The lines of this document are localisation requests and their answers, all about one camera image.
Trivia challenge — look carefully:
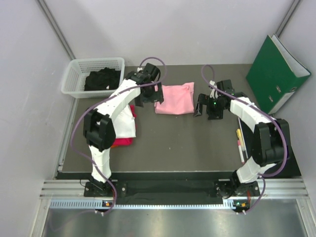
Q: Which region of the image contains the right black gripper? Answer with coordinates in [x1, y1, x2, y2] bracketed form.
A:
[193, 94, 226, 120]

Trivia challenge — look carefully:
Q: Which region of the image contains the pink t shirt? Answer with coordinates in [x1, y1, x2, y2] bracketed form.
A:
[155, 82, 195, 115]

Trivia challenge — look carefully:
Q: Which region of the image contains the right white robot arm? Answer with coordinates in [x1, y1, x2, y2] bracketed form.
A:
[194, 80, 292, 196]

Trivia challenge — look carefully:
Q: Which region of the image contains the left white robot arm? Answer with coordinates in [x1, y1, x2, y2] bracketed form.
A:
[83, 63, 163, 197]

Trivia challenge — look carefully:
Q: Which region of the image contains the white folded t shirt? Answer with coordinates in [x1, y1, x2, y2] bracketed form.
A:
[114, 105, 136, 139]

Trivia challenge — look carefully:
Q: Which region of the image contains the yellow highlighter pen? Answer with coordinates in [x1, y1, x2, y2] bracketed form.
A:
[236, 128, 246, 152]

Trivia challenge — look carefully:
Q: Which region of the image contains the red folded t shirt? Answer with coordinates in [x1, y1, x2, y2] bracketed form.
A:
[111, 105, 138, 148]

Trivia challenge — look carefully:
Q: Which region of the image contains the black t shirt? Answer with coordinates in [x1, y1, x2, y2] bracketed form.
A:
[84, 68, 121, 91]

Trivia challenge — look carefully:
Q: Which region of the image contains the pink white marker pen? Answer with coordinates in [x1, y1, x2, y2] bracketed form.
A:
[237, 140, 245, 164]

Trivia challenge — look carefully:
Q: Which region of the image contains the white plastic basket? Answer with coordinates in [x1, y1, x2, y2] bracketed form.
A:
[61, 57, 125, 99]

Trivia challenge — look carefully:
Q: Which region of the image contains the green ring binder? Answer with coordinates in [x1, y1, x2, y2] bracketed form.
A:
[246, 35, 311, 115]

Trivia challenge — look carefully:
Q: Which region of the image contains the aluminium frame rail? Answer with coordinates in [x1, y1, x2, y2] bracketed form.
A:
[40, 178, 309, 199]

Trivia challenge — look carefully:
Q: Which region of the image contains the grey slotted cable duct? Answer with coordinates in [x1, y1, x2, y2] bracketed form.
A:
[49, 199, 247, 210]

